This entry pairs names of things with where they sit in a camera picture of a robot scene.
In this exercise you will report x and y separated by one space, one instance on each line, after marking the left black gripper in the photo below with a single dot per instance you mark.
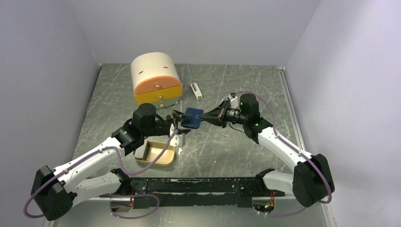
178 116

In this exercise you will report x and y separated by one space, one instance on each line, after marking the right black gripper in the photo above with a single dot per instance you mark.
214 117

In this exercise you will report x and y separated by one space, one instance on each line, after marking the blue leather card holder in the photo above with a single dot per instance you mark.
193 121

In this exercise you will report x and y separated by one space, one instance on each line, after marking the stack of credit cards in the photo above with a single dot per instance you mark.
140 153

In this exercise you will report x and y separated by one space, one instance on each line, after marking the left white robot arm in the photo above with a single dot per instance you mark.
55 191

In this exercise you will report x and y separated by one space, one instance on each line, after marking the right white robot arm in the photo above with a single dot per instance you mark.
310 180

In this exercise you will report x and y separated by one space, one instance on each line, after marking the small white rectangular block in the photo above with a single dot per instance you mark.
196 90

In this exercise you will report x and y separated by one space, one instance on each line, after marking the round pastel drawer cabinet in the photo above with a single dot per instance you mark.
155 80

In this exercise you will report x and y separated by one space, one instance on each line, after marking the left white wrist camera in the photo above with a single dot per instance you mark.
177 140

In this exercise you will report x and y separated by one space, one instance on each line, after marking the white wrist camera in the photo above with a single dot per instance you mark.
177 140
233 99

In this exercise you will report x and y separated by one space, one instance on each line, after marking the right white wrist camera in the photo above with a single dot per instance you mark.
233 99

